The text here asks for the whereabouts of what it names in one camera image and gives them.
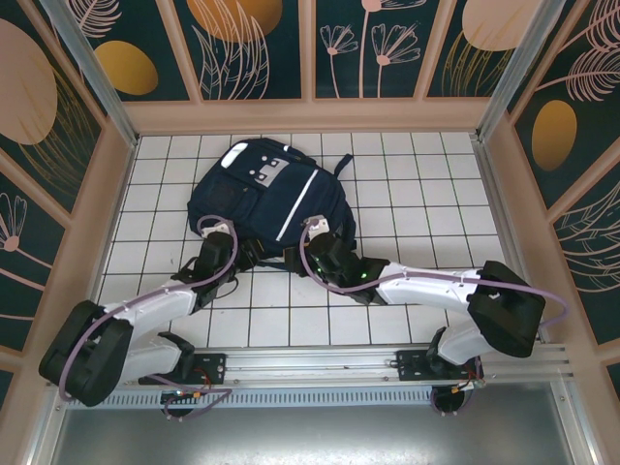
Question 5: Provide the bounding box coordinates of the grey steel sheet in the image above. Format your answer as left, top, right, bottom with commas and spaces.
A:
47, 409, 600, 465

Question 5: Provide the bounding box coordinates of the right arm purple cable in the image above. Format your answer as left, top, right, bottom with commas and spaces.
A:
297, 220, 569, 418

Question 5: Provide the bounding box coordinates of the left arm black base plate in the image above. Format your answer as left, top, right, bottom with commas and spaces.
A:
139, 352, 229, 387

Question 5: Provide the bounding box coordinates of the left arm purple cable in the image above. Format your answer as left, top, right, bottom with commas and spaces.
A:
57, 215, 238, 421

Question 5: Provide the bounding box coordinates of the navy blue backpack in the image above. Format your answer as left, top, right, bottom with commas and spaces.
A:
187, 138, 357, 272

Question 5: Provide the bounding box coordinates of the aluminium front rail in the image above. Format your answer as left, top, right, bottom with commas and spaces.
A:
46, 342, 575, 389

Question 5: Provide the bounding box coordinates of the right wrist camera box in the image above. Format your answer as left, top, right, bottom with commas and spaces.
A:
303, 214, 331, 238

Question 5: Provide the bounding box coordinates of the slotted grey cable duct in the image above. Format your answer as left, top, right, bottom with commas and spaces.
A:
65, 389, 437, 411

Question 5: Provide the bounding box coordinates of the aluminium side rail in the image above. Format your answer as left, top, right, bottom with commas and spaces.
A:
472, 138, 551, 346

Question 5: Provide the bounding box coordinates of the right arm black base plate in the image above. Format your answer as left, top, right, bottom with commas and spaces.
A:
395, 349, 485, 384

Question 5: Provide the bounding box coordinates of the aluminium corner post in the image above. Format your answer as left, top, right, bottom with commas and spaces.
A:
40, 0, 142, 147
476, 0, 569, 142

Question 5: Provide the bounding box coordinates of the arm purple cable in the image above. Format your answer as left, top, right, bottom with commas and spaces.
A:
297, 220, 569, 418
57, 215, 238, 421

